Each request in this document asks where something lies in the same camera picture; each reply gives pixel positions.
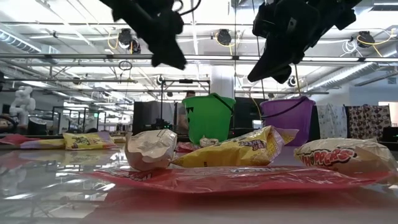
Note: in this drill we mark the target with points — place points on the black computer case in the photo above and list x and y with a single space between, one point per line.
245 112

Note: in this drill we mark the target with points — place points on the black round bin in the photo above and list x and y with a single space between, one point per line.
37 127

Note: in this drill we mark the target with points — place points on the black metal rig frame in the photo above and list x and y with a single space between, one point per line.
186 81

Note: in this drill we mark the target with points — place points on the white patterned cloth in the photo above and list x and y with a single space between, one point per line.
331 121

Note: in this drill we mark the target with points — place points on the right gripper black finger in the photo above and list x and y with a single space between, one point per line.
273 62
283 76

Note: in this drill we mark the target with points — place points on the person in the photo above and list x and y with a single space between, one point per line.
182 118

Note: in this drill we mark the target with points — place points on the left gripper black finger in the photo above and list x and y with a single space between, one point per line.
161 53
177 53

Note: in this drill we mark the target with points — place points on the white building column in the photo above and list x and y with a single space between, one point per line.
222 81

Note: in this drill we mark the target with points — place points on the green halloween bucket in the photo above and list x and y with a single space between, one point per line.
208 118

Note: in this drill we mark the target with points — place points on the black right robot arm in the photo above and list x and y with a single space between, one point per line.
339 12

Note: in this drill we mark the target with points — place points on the white Whoppers candy packet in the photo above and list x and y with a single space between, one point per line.
149 149
342 155
208 142

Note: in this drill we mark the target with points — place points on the silver ventilation duct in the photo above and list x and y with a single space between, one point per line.
18 42
357 73

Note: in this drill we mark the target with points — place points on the purple halloween bucket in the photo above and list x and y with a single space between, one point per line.
295 124

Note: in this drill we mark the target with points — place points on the black screen panel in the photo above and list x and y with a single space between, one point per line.
143 116

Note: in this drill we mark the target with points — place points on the red candy packet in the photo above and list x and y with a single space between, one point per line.
233 182
186 147
14 139

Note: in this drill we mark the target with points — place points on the black electronics box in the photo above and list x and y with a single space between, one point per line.
390 133

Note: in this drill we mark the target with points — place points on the dark patterned cloth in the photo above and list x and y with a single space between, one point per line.
368 121

